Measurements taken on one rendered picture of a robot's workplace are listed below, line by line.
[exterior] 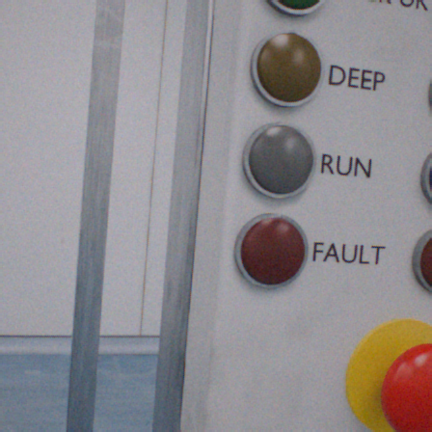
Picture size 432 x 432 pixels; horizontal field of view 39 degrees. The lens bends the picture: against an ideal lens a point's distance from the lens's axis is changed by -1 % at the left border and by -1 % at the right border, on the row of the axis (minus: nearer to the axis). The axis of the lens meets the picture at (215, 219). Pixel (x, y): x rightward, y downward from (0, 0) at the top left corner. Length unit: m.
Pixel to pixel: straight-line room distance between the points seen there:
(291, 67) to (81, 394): 1.29
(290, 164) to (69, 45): 3.62
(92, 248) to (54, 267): 2.41
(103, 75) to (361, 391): 1.20
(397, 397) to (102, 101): 1.21
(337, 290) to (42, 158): 3.53
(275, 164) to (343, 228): 0.04
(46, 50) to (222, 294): 3.60
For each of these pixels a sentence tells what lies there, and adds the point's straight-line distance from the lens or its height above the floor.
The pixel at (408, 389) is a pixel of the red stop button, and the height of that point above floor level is 1.00.
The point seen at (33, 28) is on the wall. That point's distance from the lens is 3.84.
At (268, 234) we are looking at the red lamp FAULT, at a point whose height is 1.05.
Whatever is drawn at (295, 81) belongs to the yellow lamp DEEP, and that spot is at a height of 1.11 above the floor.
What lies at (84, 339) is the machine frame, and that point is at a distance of 1.44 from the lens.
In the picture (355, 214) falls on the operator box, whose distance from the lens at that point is 0.26.
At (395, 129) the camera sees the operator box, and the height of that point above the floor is 1.10.
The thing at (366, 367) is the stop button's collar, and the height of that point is 1.00.
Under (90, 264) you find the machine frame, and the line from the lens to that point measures 1.41.
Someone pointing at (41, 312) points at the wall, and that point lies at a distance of 3.85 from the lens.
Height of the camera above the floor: 1.07
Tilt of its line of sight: 3 degrees down
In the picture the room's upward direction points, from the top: 5 degrees clockwise
